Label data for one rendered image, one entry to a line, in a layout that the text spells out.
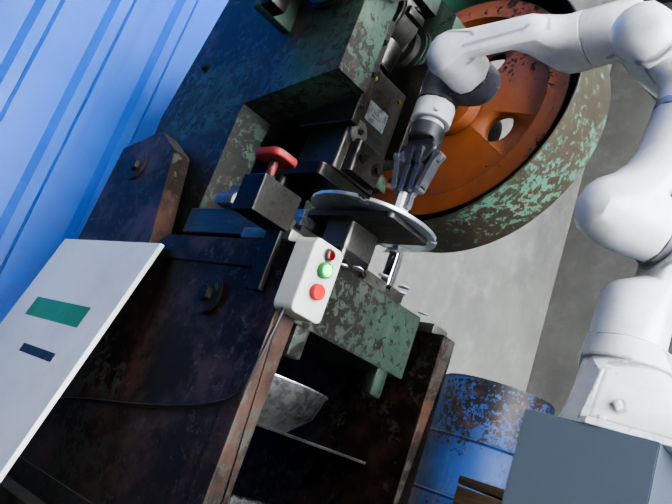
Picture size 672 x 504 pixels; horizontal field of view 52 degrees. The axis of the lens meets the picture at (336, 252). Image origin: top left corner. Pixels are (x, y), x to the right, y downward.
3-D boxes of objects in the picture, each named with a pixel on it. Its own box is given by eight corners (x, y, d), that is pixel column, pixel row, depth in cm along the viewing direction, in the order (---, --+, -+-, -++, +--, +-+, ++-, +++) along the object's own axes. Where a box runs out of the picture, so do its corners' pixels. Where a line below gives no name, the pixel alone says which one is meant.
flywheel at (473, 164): (596, 227, 176) (605, 10, 205) (564, 188, 163) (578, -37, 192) (371, 260, 222) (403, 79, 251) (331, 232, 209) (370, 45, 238)
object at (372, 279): (397, 318, 165) (405, 294, 166) (267, 235, 135) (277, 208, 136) (310, 305, 186) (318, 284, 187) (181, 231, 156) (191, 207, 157)
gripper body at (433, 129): (404, 118, 153) (391, 155, 150) (436, 115, 147) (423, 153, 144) (422, 136, 158) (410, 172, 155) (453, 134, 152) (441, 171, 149)
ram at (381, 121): (385, 196, 163) (422, 90, 171) (346, 164, 153) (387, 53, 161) (333, 197, 175) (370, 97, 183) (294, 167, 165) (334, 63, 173)
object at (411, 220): (297, 180, 142) (298, 176, 142) (324, 229, 169) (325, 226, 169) (432, 218, 134) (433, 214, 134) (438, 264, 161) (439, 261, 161)
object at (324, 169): (368, 222, 167) (375, 201, 168) (314, 181, 153) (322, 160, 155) (321, 220, 178) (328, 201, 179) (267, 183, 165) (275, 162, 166)
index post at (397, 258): (394, 288, 165) (406, 252, 167) (386, 284, 163) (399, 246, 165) (385, 287, 167) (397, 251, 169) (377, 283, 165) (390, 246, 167)
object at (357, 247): (412, 297, 144) (430, 239, 148) (372, 270, 135) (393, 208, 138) (327, 287, 161) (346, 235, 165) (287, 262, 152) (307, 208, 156)
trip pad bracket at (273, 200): (267, 292, 121) (305, 193, 127) (226, 270, 115) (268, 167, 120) (245, 289, 125) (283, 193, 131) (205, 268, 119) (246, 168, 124)
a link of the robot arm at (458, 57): (606, 34, 136) (472, 80, 157) (560, -30, 124) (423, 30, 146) (601, 79, 132) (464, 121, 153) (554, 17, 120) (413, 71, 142)
